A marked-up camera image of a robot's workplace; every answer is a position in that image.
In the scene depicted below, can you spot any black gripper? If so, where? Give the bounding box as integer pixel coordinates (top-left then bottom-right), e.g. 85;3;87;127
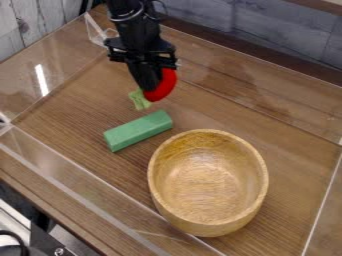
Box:
104;37;177;91

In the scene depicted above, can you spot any red toy fruit green stem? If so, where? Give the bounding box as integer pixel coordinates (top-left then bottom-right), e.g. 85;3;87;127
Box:
128;68;177;111

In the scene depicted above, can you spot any wooden bowl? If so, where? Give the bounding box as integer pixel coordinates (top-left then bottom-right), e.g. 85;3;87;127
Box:
147;129;268;237

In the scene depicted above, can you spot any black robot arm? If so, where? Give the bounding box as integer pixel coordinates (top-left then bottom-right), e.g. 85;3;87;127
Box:
104;0;177;92

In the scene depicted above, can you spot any green rectangular block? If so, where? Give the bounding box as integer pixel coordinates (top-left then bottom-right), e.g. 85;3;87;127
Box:
103;110;172;152

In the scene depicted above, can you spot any clear acrylic corner bracket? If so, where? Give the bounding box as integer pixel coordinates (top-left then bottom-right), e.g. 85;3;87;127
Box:
84;13;117;47

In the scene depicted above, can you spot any clear acrylic tray wall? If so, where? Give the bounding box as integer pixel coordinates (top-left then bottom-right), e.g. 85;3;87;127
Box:
0;18;342;256

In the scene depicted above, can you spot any black clamp with cable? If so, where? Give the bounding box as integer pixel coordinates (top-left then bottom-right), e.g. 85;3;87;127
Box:
0;225;79;256

